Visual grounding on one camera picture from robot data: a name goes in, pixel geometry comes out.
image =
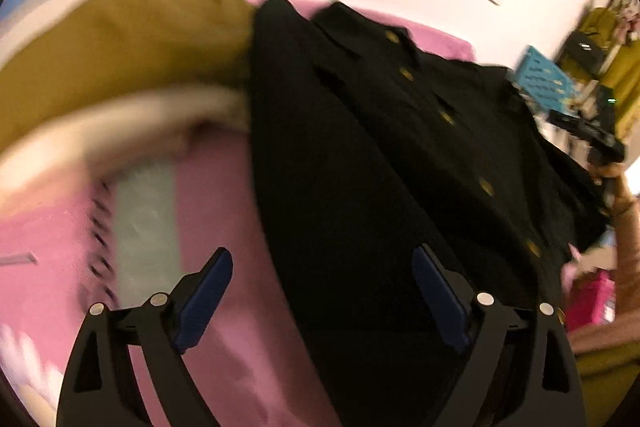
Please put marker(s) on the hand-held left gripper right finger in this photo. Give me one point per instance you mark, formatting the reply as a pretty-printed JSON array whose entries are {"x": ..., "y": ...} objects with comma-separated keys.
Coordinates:
[{"x": 435, "y": 292}]

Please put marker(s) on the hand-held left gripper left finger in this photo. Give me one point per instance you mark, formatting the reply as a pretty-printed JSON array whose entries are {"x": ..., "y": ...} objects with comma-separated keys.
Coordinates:
[{"x": 210, "y": 287}]

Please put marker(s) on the black buttoned coat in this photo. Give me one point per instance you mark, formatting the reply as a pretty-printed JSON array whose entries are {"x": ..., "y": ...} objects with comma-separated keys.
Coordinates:
[{"x": 380, "y": 187}]

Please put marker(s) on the person's right forearm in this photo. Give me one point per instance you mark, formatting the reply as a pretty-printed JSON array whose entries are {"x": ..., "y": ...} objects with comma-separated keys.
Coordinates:
[{"x": 629, "y": 247}]

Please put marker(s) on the person's right hand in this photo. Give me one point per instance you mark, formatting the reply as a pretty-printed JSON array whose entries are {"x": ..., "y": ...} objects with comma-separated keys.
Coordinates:
[{"x": 607, "y": 169}]

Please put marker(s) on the pink printed bed sheet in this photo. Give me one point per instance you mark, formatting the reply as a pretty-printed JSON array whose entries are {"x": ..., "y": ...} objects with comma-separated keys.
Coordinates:
[{"x": 225, "y": 217}]

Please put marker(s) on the blue perforated basket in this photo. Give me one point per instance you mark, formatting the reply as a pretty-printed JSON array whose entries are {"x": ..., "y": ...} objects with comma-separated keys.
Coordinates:
[{"x": 542, "y": 79}]

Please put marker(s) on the yellow-green hanging cloth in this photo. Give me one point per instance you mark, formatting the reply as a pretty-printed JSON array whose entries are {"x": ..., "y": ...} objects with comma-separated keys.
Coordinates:
[{"x": 622, "y": 57}]

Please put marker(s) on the small black bag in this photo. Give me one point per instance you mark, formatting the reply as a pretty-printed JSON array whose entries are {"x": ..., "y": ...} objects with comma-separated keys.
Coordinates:
[{"x": 584, "y": 52}]

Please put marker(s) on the pink storage box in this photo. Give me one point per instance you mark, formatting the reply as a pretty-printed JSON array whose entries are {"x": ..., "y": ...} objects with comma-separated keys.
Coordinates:
[{"x": 590, "y": 302}]

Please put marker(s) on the cream pillow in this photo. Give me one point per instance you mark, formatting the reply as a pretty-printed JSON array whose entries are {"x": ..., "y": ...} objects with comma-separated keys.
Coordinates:
[{"x": 100, "y": 127}]

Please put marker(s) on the mustard pillow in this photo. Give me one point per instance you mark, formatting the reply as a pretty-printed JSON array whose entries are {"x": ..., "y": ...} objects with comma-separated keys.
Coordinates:
[{"x": 115, "y": 52}]

